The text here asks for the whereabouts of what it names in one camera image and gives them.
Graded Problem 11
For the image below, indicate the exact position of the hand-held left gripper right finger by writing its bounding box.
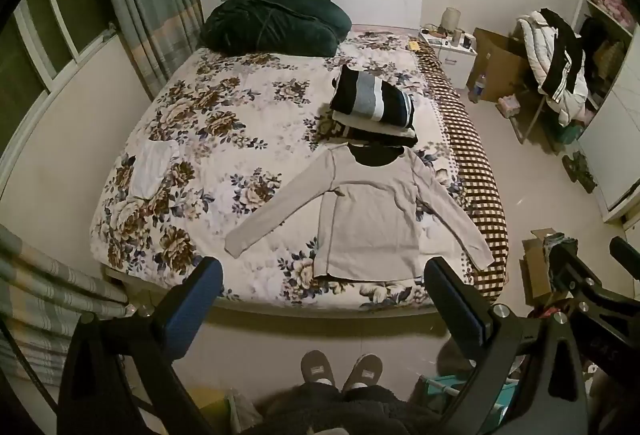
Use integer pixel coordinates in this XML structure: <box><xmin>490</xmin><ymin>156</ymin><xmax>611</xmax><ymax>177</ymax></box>
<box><xmin>423</xmin><ymin>256</ymin><xmax>588</xmax><ymax>435</ymax></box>

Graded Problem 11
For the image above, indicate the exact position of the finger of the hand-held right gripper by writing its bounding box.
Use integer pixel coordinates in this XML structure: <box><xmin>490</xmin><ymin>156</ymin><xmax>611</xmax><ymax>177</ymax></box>
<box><xmin>609</xmin><ymin>237</ymin><xmax>640</xmax><ymax>268</ymax></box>
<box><xmin>549</xmin><ymin>245</ymin><xmax>601</xmax><ymax>298</ymax></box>

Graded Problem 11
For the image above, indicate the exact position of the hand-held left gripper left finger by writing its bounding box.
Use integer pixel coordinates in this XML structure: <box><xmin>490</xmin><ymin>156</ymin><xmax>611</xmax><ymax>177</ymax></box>
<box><xmin>57</xmin><ymin>256</ymin><xmax>224</xmax><ymax>435</ymax></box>

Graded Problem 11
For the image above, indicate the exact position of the beige long-sleeve shirt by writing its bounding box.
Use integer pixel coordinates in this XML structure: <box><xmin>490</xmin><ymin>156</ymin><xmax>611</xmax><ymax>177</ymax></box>
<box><xmin>225</xmin><ymin>142</ymin><xmax>496</xmax><ymax>283</ymax></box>

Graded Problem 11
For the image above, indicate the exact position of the small open cardboard box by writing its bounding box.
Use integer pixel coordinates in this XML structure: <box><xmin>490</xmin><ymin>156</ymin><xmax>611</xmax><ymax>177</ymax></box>
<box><xmin>521</xmin><ymin>227</ymin><xmax>571</xmax><ymax>311</ymax></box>

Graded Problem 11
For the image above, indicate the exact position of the teal plastic bin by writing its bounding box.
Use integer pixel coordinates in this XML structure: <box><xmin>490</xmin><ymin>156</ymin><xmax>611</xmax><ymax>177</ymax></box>
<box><xmin>420</xmin><ymin>372</ymin><xmax>516</xmax><ymax>416</ymax></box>

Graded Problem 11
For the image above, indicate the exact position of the pair of dark green shoes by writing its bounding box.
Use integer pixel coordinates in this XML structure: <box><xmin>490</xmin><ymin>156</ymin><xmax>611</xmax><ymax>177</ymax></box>
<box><xmin>562</xmin><ymin>151</ymin><xmax>598</xmax><ymax>193</ymax></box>

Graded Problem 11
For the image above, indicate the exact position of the person's grey slipper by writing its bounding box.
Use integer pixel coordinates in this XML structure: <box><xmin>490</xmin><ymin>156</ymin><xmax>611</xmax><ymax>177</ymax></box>
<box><xmin>341</xmin><ymin>354</ymin><xmax>383</xmax><ymax>391</ymax></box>
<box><xmin>300</xmin><ymin>350</ymin><xmax>337</xmax><ymax>386</ymax></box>

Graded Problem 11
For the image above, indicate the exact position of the white wardrobe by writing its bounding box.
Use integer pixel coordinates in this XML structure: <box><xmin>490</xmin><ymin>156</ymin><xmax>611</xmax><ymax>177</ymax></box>
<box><xmin>575</xmin><ymin>0</ymin><xmax>640</xmax><ymax>223</ymax></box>

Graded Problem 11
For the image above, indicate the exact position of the checkered brown bed sheet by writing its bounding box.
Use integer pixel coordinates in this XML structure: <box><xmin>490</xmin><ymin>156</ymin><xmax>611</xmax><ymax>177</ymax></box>
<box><xmin>417</xmin><ymin>40</ymin><xmax>508</xmax><ymax>303</ymax></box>

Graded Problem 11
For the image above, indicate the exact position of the small white cloth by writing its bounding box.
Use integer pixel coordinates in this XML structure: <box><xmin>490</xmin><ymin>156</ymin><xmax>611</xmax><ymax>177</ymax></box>
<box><xmin>131</xmin><ymin>140</ymin><xmax>181</xmax><ymax>200</ymax></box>

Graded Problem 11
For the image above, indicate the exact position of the green striped curtain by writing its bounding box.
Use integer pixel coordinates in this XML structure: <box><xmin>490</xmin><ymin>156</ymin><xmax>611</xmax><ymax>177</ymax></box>
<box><xmin>0</xmin><ymin>225</ymin><xmax>136</xmax><ymax>386</ymax></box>
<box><xmin>95</xmin><ymin>0</ymin><xmax>203</xmax><ymax>100</ymax></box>

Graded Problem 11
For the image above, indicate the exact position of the floral bed blanket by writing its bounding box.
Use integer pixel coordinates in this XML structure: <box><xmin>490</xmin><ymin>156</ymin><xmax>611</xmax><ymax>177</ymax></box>
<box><xmin>90</xmin><ymin>27</ymin><xmax>508</xmax><ymax>316</ymax></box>

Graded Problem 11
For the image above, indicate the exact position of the black jacket with stripes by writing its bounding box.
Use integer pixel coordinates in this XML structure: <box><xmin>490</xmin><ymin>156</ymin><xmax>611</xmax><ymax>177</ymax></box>
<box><xmin>537</xmin><ymin>7</ymin><xmax>587</xmax><ymax>98</ymax></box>

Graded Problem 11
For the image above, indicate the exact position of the large cardboard box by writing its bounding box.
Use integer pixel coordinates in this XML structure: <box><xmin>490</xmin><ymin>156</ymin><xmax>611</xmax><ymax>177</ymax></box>
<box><xmin>466</xmin><ymin>27</ymin><xmax>531</xmax><ymax>103</ymax></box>

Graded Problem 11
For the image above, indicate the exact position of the folded striped sweater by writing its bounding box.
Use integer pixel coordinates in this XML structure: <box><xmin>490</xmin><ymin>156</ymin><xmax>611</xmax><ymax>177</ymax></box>
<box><xmin>329</xmin><ymin>65</ymin><xmax>416</xmax><ymax>130</ymax></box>

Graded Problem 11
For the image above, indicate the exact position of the white nightstand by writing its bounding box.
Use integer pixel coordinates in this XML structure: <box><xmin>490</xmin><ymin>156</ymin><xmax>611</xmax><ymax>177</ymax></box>
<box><xmin>419</xmin><ymin>31</ymin><xmax>478</xmax><ymax>90</ymax></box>

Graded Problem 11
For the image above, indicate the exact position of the pink folded blanket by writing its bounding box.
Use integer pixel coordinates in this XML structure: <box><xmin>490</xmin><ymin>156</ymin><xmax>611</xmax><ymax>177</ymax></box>
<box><xmin>587</xmin><ymin>0</ymin><xmax>631</xmax><ymax>23</ymax></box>

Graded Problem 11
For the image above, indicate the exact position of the beige table lamp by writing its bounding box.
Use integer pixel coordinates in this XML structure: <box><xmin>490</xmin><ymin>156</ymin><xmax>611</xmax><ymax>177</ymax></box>
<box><xmin>441</xmin><ymin>6</ymin><xmax>462</xmax><ymax>36</ymax></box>

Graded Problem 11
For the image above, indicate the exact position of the dark green duvet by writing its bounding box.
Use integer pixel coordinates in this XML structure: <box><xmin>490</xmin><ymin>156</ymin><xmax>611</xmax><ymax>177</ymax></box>
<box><xmin>201</xmin><ymin>0</ymin><xmax>352</xmax><ymax>58</ymax></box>

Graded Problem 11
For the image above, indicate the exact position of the white-framed window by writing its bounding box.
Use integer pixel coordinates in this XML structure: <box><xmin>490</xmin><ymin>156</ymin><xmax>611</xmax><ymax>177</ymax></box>
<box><xmin>0</xmin><ymin>0</ymin><xmax>118</xmax><ymax>166</ymax></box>

